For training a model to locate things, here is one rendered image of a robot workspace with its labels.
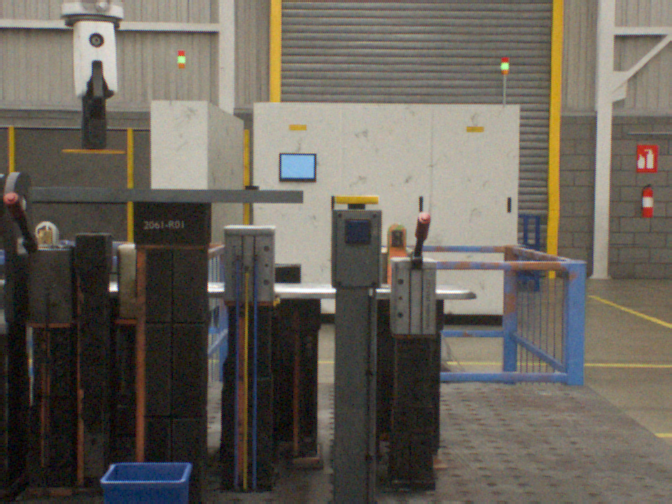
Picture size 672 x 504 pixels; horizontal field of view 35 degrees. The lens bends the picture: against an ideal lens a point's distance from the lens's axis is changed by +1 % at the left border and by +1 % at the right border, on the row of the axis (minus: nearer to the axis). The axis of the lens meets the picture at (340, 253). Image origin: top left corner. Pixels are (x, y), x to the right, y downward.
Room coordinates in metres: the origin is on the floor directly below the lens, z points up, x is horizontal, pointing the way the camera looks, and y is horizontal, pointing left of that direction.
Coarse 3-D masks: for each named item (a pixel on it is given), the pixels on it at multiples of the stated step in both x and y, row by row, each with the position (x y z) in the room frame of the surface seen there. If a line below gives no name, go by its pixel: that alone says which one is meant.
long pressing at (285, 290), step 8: (112, 288) 1.76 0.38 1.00; (216, 288) 1.76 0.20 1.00; (280, 288) 1.77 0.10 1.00; (288, 288) 1.77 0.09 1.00; (296, 288) 1.78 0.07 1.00; (304, 288) 1.78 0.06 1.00; (312, 288) 1.78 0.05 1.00; (320, 288) 1.78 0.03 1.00; (328, 288) 1.82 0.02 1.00; (384, 288) 1.83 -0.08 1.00; (440, 288) 1.85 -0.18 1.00; (448, 288) 1.86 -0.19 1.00; (456, 288) 1.86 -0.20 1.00; (464, 288) 1.90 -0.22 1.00; (112, 296) 1.75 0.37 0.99; (216, 296) 1.76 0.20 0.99; (280, 296) 1.76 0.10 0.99; (288, 296) 1.76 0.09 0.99; (296, 296) 1.76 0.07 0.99; (304, 296) 1.77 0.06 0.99; (312, 296) 1.77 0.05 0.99; (320, 296) 1.77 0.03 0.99; (328, 296) 1.77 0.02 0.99; (384, 296) 1.77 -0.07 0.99; (440, 296) 1.77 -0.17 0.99; (448, 296) 1.77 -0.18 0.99; (456, 296) 1.77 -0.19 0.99; (464, 296) 1.78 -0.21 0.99; (472, 296) 1.79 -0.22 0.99
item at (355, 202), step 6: (336, 198) 1.50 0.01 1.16; (342, 198) 1.50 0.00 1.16; (348, 198) 1.50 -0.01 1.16; (354, 198) 1.50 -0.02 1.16; (360, 198) 1.50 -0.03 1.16; (366, 198) 1.50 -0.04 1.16; (372, 198) 1.50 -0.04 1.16; (378, 198) 1.50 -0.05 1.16; (348, 204) 1.52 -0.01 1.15; (354, 204) 1.51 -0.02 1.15; (360, 204) 1.51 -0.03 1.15
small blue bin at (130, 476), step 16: (128, 464) 1.46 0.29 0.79; (144, 464) 1.46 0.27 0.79; (160, 464) 1.46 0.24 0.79; (176, 464) 1.46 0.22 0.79; (112, 480) 1.42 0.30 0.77; (128, 480) 1.45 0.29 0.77; (144, 480) 1.46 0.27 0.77; (160, 480) 1.46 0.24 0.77; (176, 480) 1.46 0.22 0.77; (112, 496) 1.37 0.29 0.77; (128, 496) 1.37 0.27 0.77; (144, 496) 1.37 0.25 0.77; (160, 496) 1.37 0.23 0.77; (176, 496) 1.37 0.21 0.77
